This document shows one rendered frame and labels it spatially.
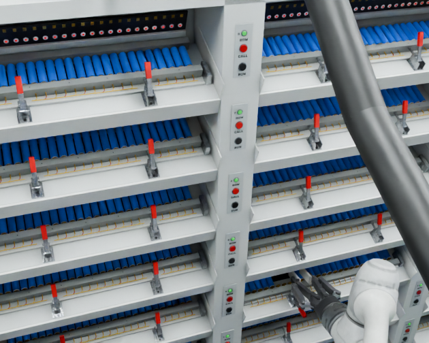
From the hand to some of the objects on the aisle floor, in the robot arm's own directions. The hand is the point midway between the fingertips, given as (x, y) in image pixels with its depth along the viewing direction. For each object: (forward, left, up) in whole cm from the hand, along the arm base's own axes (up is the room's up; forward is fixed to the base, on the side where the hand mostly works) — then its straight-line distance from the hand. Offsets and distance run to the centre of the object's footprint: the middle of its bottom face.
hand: (299, 275), depth 182 cm
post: (-8, +30, -80) cm, 85 cm away
